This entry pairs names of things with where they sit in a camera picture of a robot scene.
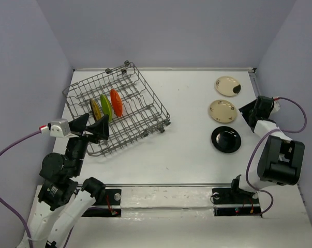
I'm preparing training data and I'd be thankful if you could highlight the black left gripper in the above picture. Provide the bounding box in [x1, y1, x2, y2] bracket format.
[67, 111, 111, 174]

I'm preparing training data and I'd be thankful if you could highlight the yellow patterned plate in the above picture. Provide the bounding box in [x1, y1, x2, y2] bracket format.
[89, 99, 101, 121]

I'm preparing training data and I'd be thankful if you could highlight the cream floral plate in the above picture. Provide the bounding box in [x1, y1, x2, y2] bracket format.
[207, 100, 237, 123]

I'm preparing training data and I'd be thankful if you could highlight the lime green plate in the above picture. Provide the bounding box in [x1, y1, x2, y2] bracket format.
[100, 94, 113, 122]

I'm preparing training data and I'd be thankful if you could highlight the cream plate with black spot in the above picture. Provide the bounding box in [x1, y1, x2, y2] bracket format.
[214, 76, 241, 97]

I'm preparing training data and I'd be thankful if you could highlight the orange plate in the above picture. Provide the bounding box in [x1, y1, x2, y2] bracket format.
[110, 89, 123, 117]

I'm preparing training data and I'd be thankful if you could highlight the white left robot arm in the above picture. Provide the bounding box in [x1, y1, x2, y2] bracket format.
[19, 114, 109, 247]

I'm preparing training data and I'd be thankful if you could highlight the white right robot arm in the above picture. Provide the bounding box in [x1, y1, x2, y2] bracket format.
[228, 96, 305, 203]

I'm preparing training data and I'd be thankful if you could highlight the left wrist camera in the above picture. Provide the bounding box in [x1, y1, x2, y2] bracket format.
[39, 119, 70, 138]

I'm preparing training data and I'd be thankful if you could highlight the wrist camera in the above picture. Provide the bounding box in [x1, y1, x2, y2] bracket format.
[271, 97, 280, 114]
[39, 119, 70, 138]

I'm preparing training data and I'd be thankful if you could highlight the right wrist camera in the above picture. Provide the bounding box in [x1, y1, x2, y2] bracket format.
[271, 97, 280, 114]

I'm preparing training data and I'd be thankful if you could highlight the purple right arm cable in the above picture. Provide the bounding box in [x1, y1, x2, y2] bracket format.
[245, 97, 308, 215]

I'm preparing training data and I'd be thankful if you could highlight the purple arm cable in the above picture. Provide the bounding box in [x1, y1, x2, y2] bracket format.
[245, 97, 308, 215]
[0, 129, 76, 248]

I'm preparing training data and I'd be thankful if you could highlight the grey wire dish rack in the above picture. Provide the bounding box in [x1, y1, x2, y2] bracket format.
[63, 60, 171, 157]

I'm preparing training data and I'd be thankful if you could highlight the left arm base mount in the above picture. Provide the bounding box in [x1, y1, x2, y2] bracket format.
[82, 189, 122, 218]

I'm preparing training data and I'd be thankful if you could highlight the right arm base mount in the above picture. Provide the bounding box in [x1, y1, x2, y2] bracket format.
[210, 175, 262, 217]

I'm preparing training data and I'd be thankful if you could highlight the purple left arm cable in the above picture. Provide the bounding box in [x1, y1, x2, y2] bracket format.
[0, 129, 76, 248]

